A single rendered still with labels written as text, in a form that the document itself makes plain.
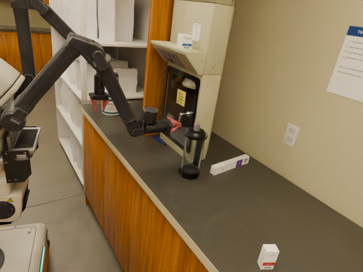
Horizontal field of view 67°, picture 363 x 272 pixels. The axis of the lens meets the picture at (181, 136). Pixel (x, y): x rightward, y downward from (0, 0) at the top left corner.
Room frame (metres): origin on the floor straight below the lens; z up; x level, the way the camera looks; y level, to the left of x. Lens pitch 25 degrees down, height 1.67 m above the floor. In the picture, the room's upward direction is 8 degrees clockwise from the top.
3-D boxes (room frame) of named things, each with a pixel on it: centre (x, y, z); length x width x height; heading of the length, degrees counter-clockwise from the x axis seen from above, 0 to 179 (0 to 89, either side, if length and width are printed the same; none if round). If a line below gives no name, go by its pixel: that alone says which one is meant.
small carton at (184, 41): (1.31, 0.05, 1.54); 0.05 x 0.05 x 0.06; 33
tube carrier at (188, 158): (1.16, -0.06, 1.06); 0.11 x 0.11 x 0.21
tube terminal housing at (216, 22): (1.47, -0.06, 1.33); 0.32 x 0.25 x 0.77; 37
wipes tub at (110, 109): (1.82, 0.52, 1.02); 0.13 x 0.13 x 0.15
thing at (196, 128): (1.16, -0.06, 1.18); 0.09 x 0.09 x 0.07
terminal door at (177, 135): (1.39, 0.04, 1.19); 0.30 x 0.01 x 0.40; 37
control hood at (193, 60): (1.36, 0.08, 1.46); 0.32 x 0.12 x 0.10; 37
